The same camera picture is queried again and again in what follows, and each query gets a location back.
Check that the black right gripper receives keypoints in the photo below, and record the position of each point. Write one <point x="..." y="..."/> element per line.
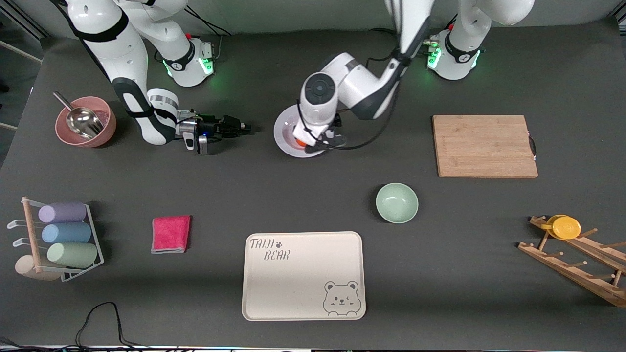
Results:
<point x="216" y="125"/>

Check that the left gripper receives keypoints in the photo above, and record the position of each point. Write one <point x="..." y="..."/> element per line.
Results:
<point x="334" y="133"/>

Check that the orange fruit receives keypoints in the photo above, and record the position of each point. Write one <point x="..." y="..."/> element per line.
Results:
<point x="299" y="142"/>

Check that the white round plate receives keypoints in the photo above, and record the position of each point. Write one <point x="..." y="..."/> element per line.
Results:
<point x="284" y="132"/>

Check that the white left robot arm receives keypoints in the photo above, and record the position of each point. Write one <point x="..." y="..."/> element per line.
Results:
<point x="362" y="88"/>

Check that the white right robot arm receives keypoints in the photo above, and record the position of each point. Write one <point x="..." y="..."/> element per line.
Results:
<point x="127" y="63"/>

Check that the light green bowl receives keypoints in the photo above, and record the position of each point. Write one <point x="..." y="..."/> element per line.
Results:
<point x="397" y="203"/>

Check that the pink folded cloth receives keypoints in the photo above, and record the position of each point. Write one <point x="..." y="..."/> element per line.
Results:
<point x="170" y="234"/>

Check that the pink bowl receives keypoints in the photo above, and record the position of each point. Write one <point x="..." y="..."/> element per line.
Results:
<point x="108" y="128"/>

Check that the beige bear print tray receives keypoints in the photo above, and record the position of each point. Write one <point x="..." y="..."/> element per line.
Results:
<point x="293" y="278"/>

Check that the metal scoop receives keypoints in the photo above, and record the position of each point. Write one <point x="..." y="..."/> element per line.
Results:
<point x="85" y="122"/>

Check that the wooden cutting board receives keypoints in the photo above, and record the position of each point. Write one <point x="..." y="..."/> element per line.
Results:
<point x="484" y="146"/>

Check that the purple cup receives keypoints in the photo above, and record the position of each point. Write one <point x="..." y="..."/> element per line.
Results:
<point x="62" y="212"/>

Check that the blue cup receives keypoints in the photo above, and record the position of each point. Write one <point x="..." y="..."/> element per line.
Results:
<point x="66" y="233"/>

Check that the green cup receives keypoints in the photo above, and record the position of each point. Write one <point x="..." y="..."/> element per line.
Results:
<point x="72" y="254"/>

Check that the yellow cup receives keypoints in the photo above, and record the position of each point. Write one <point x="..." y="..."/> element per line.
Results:
<point x="565" y="227"/>

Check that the beige cup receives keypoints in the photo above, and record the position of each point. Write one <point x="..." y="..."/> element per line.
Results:
<point x="27" y="270"/>

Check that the wooden peg drying rack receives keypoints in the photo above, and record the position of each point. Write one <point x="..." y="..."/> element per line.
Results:
<point x="577" y="266"/>

